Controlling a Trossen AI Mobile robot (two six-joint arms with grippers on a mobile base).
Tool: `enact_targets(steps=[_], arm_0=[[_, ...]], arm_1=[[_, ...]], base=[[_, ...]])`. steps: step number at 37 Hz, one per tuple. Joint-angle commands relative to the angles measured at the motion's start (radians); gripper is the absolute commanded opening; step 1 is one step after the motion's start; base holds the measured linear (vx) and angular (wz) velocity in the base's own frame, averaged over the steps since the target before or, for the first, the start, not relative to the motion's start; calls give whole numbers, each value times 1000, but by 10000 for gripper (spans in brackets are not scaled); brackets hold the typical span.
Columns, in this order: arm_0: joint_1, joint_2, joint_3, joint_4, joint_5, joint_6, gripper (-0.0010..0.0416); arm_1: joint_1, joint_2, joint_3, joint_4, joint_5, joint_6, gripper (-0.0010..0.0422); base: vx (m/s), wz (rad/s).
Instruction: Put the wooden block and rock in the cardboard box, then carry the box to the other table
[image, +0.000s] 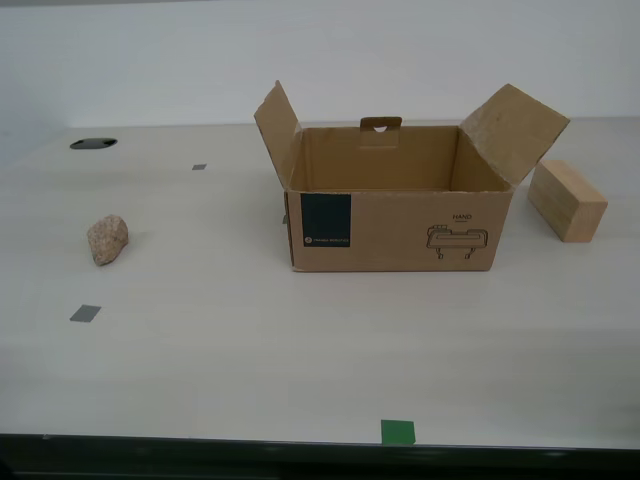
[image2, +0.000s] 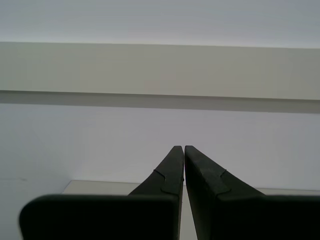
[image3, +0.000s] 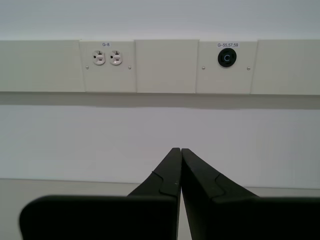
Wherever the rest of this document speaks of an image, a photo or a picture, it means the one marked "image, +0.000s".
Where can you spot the light wooden block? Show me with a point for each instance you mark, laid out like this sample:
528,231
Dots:
570,210

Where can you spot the pinkish granite rock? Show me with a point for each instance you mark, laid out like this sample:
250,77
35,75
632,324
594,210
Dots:
107,240

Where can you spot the green tape square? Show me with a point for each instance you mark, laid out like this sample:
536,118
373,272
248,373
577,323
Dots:
398,432

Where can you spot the brown cardboard box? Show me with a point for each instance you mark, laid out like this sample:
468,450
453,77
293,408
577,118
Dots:
400,235

